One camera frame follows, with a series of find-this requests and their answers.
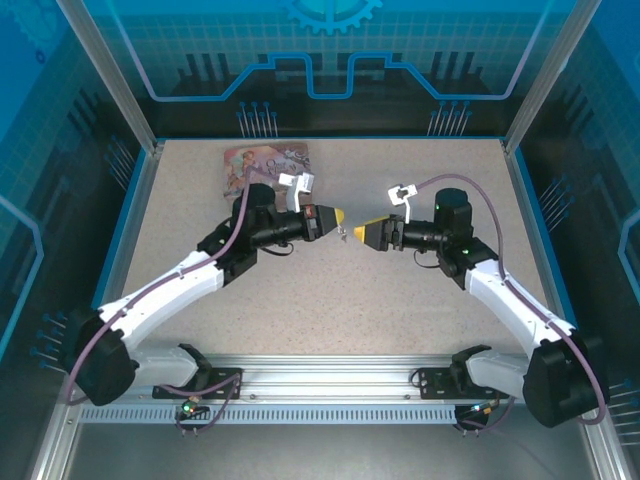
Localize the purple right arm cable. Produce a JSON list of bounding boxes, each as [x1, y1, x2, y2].
[[415, 173, 612, 436]]

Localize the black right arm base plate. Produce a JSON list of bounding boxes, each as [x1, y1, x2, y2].
[[416, 366, 511, 401]]

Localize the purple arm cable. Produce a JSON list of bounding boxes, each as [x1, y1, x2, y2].
[[64, 167, 286, 436], [415, 173, 612, 436]]

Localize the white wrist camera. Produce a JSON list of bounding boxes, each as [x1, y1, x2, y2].
[[386, 183, 419, 224], [277, 171, 317, 212]]

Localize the slotted grey cable duct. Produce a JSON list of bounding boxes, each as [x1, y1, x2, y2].
[[79, 404, 459, 424]]

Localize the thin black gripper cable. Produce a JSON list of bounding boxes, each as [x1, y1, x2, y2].
[[257, 242, 297, 259], [411, 248, 442, 269]]

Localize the aluminium mounting rail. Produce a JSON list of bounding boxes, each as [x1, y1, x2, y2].
[[134, 353, 531, 402]]

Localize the thin black right gripper cable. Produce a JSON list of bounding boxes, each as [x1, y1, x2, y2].
[[411, 248, 442, 269]]

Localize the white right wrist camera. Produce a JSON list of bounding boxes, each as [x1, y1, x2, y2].
[[386, 183, 419, 224]]

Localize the thin black left gripper cable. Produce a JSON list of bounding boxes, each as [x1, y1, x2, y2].
[[257, 242, 297, 259]]

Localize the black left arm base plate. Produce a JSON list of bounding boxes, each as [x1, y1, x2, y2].
[[152, 367, 245, 401]]

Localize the aluminium frame post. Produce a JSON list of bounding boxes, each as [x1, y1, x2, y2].
[[54, 0, 166, 154], [502, 0, 604, 156]]

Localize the grey metal base plate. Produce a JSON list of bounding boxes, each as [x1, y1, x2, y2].
[[64, 422, 596, 480]]

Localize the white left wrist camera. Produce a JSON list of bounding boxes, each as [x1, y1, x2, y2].
[[277, 171, 317, 212]]

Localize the small connector with green light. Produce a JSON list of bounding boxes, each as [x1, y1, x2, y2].
[[467, 399, 504, 417], [180, 395, 209, 417]]

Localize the side rail with blue strip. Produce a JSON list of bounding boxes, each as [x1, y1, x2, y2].
[[501, 139, 581, 336], [89, 141, 166, 321]]

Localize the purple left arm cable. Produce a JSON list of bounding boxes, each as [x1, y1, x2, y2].
[[64, 167, 286, 436]]

